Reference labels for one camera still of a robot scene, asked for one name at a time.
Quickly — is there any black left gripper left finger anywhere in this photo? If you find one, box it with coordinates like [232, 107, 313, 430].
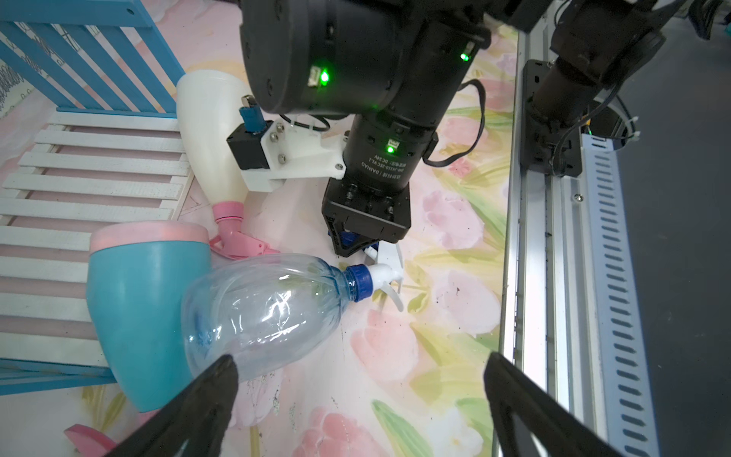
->
[108, 355, 239, 456]

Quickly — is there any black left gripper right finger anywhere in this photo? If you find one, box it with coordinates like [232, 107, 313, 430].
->
[484, 352, 619, 456]

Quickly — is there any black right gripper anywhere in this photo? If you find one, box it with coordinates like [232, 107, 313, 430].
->
[322, 178, 411, 257]

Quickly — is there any clear blue-capped spray bottle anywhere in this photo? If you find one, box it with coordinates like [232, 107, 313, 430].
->
[181, 241, 405, 381]

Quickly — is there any teal pink spray bottle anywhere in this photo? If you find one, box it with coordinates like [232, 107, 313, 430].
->
[86, 221, 211, 417]

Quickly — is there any white pink spray bottle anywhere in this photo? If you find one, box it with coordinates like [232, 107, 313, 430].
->
[176, 70, 274, 260]

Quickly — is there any blue white slatted shelf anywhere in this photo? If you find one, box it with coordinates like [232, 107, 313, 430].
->
[1, 1, 193, 395]

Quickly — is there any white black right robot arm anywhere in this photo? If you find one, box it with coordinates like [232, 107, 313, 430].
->
[239, 1, 681, 257]

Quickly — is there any aluminium mounting rail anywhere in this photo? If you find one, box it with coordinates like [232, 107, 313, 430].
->
[498, 27, 664, 457]

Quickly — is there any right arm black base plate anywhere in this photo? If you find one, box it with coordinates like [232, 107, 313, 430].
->
[519, 59, 590, 177]

